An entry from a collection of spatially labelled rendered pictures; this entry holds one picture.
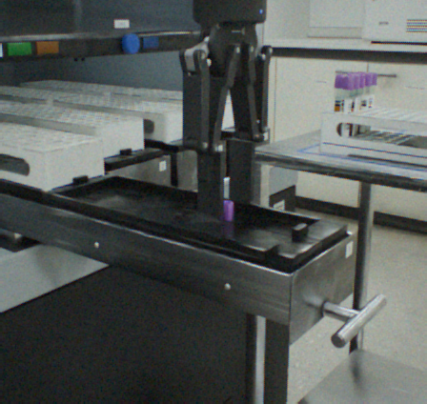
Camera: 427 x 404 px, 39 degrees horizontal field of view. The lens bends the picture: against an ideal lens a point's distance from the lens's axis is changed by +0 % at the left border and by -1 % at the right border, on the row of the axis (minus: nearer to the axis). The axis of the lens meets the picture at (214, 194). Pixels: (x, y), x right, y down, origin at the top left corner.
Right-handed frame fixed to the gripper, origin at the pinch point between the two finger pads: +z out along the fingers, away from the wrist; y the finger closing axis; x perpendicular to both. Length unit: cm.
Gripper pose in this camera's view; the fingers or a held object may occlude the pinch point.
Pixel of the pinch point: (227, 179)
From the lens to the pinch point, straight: 65.4
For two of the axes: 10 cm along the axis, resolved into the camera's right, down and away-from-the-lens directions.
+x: 8.0, 1.8, -5.7
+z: -0.1, 9.6, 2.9
